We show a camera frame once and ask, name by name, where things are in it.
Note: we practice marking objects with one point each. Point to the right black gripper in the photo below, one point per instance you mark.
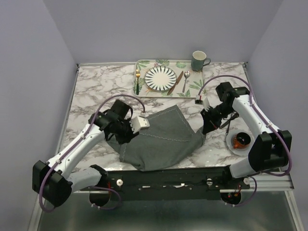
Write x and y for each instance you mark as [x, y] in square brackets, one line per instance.
[210, 123]

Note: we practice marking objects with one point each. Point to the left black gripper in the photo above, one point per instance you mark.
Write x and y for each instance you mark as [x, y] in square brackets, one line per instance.
[131, 135]

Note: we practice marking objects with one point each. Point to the grey cloth napkin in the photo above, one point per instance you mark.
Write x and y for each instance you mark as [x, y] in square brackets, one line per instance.
[167, 141]

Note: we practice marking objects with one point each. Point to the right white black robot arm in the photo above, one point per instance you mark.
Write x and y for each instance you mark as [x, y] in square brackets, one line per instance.
[271, 148]

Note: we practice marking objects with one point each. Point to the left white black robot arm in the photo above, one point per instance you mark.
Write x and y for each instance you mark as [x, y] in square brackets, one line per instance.
[55, 181]

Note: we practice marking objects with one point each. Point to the orange black object on saucer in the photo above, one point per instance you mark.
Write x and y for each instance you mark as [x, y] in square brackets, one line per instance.
[241, 140]

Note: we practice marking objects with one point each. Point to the silver spoon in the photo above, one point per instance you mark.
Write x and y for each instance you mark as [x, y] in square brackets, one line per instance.
[186, 76]

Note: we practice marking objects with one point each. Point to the bronze knife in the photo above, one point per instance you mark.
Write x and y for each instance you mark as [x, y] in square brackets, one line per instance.
[176, 83]

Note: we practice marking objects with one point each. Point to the small white saucer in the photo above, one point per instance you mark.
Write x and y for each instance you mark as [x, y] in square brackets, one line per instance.
[240, 152]

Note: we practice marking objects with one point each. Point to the teal ceramic mug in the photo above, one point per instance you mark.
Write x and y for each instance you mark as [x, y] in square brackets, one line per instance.
[199, 60]

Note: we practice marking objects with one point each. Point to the floral serving tray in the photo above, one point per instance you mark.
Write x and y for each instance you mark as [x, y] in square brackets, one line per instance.
[194, 82]

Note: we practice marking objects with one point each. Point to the striped white plate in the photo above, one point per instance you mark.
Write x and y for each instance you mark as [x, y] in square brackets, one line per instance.
[160, 78]

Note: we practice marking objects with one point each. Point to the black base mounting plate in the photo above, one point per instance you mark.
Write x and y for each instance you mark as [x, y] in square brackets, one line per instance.
[207, 182]

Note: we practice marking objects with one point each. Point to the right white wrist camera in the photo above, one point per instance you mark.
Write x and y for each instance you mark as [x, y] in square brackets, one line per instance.
[206, 104]

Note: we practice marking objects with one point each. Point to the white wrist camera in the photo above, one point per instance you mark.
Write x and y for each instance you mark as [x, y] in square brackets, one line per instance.
[206, 104]
[139, 123]

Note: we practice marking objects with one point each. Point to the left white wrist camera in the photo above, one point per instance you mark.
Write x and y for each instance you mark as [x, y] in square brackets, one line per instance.
[139, 123]

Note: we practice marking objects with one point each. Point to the gold green-handled fork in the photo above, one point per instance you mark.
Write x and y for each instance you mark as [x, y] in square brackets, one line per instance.
[137, 72]

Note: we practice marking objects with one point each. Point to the aluminium frame rail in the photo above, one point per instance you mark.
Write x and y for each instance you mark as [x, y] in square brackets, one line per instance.
[265, 183]

